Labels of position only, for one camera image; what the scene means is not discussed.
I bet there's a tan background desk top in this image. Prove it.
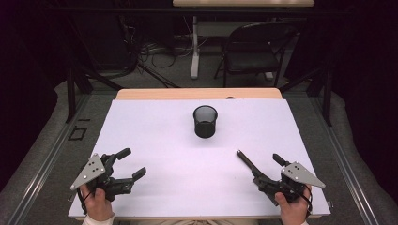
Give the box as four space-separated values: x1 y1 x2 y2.
172 0 315 8

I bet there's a person's left hand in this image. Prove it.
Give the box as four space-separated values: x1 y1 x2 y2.
79 183 115 221

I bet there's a black mesh cup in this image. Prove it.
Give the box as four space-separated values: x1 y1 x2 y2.
192 105 219 140

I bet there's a tangle of black floor cables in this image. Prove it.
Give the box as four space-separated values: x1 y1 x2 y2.
118 15 195 88

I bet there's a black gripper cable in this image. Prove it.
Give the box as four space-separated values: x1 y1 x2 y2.
298 184 314 218
76 184 95 217

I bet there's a white desk leg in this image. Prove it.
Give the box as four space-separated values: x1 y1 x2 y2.
190 15 201 80

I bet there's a black folding chair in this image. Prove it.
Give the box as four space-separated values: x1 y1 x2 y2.
214 22 299 88

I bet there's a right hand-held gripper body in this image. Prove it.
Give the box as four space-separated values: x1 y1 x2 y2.
257 161 327 207

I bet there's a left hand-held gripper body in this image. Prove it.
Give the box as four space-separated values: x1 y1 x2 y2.
69 152 135 203

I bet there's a wooden table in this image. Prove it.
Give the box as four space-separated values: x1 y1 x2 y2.
73 87 327 221

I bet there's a black metal stand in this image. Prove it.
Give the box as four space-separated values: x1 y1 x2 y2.
65 62 125 124
279 64 333 127

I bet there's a dark curtain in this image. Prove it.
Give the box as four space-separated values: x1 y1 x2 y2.
328 0 398 195
0 0 69 191

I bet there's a person's right hand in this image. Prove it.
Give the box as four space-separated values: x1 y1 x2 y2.
274 184 314 225

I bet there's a white table mat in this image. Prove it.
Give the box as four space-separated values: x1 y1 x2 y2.
68 97 332 219

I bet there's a metal floor rail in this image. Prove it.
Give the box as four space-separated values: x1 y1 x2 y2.
8 93 92 225
308 93 380 225

